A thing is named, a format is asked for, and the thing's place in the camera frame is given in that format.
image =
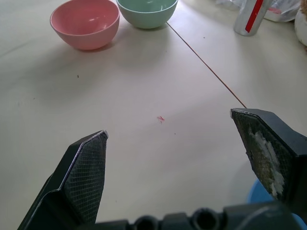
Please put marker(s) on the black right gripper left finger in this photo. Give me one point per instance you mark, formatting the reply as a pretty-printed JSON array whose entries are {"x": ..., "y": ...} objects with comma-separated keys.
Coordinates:
[{"x": 81, "y": 177}]

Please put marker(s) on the white round object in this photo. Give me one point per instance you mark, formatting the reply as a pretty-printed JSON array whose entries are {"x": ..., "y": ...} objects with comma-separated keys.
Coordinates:
[{"x": 301, "y": 25}]

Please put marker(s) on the pink bowl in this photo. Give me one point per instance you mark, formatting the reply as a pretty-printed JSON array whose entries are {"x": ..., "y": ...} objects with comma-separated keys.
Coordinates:
[{"x": 85, "y": 22}]

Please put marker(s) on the green bowl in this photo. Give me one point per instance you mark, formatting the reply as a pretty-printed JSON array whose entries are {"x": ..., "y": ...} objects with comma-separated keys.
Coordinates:
[{"x": 147, "y": 12}]

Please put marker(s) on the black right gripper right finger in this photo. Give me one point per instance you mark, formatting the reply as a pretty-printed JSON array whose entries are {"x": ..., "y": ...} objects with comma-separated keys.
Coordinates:
[{"x": 271, "y": 148}]

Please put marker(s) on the silver can with red stripe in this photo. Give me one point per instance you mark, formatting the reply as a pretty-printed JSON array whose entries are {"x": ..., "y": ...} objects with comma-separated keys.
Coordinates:
[{"x": 250, "y": 16}]

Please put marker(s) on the clear plastic bag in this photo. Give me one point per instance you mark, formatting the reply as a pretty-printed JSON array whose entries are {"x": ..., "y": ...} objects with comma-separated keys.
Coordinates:
[{"x": 275, "y": 8}]

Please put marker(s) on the blue bowl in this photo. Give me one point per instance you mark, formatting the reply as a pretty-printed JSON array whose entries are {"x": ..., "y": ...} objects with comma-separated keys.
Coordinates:
[{"x": 260, "y": 194}]

